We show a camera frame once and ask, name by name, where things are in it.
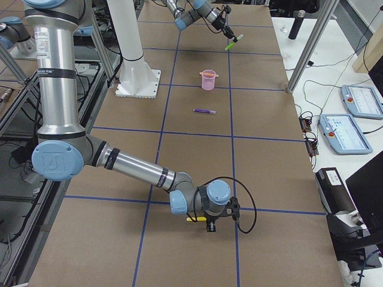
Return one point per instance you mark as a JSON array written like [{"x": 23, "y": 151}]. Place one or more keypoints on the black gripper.
[
  {"x": 213, "y": 218},
  {"x": 222, "y": 23}
]

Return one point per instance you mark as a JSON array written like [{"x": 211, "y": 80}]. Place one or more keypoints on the green highlighter pen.
[{"x": 234, "y": 41}]

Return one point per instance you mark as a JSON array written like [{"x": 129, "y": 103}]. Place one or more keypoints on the yellow highlighter pen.
[{"x": 198, "y": 219}]

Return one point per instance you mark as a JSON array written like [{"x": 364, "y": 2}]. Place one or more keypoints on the orange highlighter pen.
[{"x": 209, "y": 74}]

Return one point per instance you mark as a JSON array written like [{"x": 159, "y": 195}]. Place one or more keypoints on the pink mesh pen holder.
[{"x": 208, "y": 83}]

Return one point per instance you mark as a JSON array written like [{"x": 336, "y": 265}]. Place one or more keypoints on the purple highlighter pen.
[{"x": 204, "y": 111}]

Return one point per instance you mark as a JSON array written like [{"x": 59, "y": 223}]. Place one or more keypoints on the black water bottle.
[{"x": 297, "y": 24}]

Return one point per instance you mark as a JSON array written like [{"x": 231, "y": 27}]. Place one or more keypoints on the small black box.
[{"x": 333, "y": 193}]

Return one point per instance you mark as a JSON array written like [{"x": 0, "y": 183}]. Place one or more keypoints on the far blue teach pendant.
[{"x": 362, "y": 102}]

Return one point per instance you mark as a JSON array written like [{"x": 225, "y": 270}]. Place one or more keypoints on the blue teach pendant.
[
  {"x": 362, "y": 102},
  {"x": 344, "y": 135}
]

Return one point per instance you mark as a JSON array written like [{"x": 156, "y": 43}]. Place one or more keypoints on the near blue teach pendant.
[{"x": 344, "y": 135}]

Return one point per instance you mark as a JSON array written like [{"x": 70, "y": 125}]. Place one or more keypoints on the black monitor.
[{"x": 365, "y": 188}]

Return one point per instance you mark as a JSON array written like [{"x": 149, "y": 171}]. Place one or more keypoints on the aluminium frame post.
[{"x": 317, "y": 31}]

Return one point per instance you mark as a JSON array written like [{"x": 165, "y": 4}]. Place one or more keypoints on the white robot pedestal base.
[{"x": 136, "y": 78}]

